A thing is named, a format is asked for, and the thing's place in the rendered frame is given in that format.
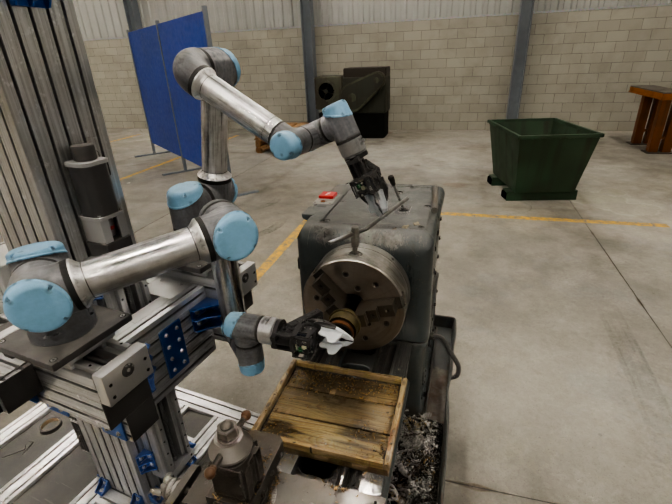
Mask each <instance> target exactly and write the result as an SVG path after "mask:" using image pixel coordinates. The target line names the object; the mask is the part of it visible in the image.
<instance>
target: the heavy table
mask: <svg viewBox="0 0 672 504"><path fill-rule="evenodd" d="M628 92H631V93H635V94H639V95H642V98H641V102H640V106H639V110H638V114H637V118H636V122H635V126H634V130H633V134H632V138H631V141H626V142H627V143H629V144H630V145H647V146H646V150H641V151H643V152H644V153H646V154H672V151H671V149H672V105H671V102H672V88H667V87H662V86H656V85H631V87H630V90H629V91H628ZM653 98H654V100H653ZM652 100H653V103H652ZM651 104H652V107H651ZM670 105H671V108H670ZM650 107H651V111H650ZM669 109H670V112H669ZM649 111H650V115H649ZM668 113H669V115H668ZM648 115H649V119H648ZM667 116H668V119H667ZM647 119H648V122H647ZM666 120H667V122H666ZM646 123H647V126H646ZM665 123H666V126H665ZM645 126H646V129H645ZM664 127H665V129H664ZM663 130H664V133H663ZM644 132H645V134H644ZM643 134H644V137H643ZM662 134H663V136H662ZM642 138H643V141H642ZM661 139H662V140H661ZM641 141H642V142H641ZM660 141H661V143H660ZM659 144H660V147H659ZM658 148H659V150H658Z"/></svg>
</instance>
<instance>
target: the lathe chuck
mask: <svg viewBox="0 0 672 504"><path fill-rule="evenodd" d="M351 252H353V247H348V248H342V249H339V250H336V251H334V252H332V253H330V254H328V255H327V256H325V257H324V258H323V259H322V260H321V261H320V263H319V264H318V265H317V267H316V268H315V269H314V271H313V272H312V274H311V275H310V276H309V278H308V279H307V281H306V283H305V286H304V290H303V305H304V309H305V312H306V313H308V312H310V311H312V310H314V309H316V308H318V309H319V310H321V311H322V312H323V319H324V320H327V321H329V317H330V315H329V314H328V313H327V312H326V311H325V310H326V308H327V306H326V305H325V304H324V303H323V302H322V301H321V300H320V299H321V297H322V296H321V295H320V294H319V293H318V292H317V291H316V290H315V289H314V288H313V287H312V286H311V285H312V284H313V283H314V281H315V280H316V278H314V276H313V274H314V273H315V272H316V271H317V270H318V269H319V268H321V269H322V270H323V271H324V272H325V273H326V274H327V275H328V276H329V277H330V278H331V279H332V280H333V281H334V282H335V283H336V284H337V285H338V286H339V287H340V288H341V289H342V290H343V291H344V292H345V293H346V294H355V295H357V296H359V297H361V298H362V299H363V300H373V299H382V298H392V297H401V296H402V297H403V300H404V306H403V308H398V309H397V313H396V316H393V317H382V318H380V320H379V322H369V323H368V326H367V327H361V329H360V331H359V333H358V334H357V335H356V336H355V338H354V343H352V344H351V345H348V346H347V348H348V349H353V350H371V349H376V348H379V347H382V346H384V345H386V344H388V343H389V342H391V341H392V340H393V339H394V338H395V337H396V336H397V335H398V333H399V332H400V330H401V328H402V326H403V323H404V320H405V316H406V312H407V308H408V304H409V290H408V286H407V283H406V280H405V278H404V276H403V274H402V273H401V271H400V270H399V269H398V267H397V266H396V265H395V264H394V263H393V262H392V261H390V260H389V259H388V258H386V257H385V256H383V255H381V254H380V253H377V252H375V251H372V250H369V249H365V248H359V247H358V248H357V252H359V253H360V254H361V255H359V256H351V255H349V254H350V253H351ZM357 307H358V304H355V303H353V302H351V301H350V300H349V299H348V300H347V302H346V304H345V306H344V308H347V309H351V310H353V311H354V312H356V309H357ZM344 308H343V309H344Z"/></svg>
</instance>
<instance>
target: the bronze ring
mask: <svg viewBox="0 0 672 504"><path fill-rule="evenodd" d="M329 322H331V323H333V324H334V325H336V326H337V327H339V328H341V329H342V330H344V331H345V332H346V333H348V334H349V335H350V336H351V337H352V338H353V339H354V338H355V336H356V335H357V334H358V333H359V331H360V329H361V322H360V319H359V318H358V316H357V315H356V314H355V312H354V311H353V310H351V309H347V308H344V309H337V310H335V311H333V312H332V313H331V315H330V317H329Z"/></svg>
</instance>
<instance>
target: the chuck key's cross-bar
mask: <svg viewBox="0 0 672 504"><path fill-rule="evenodd" d="M408 200H409V197H405V198H404V199H402V200H401V201H400V202H398V203H397V204H396V205H394V206H393V207H392V208H390V209H389V210H388V211H386V212H385V213H383V214H382V215H381V216H379V217H378V218H377V219H375V220H374V221H373V222H371V223H370V224H369V225H367V226H366V227H364V228H361V229H359V234H360V233H363V232H365V231H367V230H369V229H370V228H371V227H373V226H374V225H375V224H377V223H378V222H379V221H381V220H382V219H383V218H385V217H386V216H387V215H389V214H390V213H391V212H393V211H394V210H395V209H397V208H398V207H399V206H401V205H402V204H404V203H405V202H406V201H408ZM352 236H354V233H353V232H351V233H348V234H346V235H343V236H341V237H338V238H335V239H333V240H330V241H328V245H332V244H335V243H337V242H340V241H342V240H345V239H347V238H350V237H352Z"/></svg>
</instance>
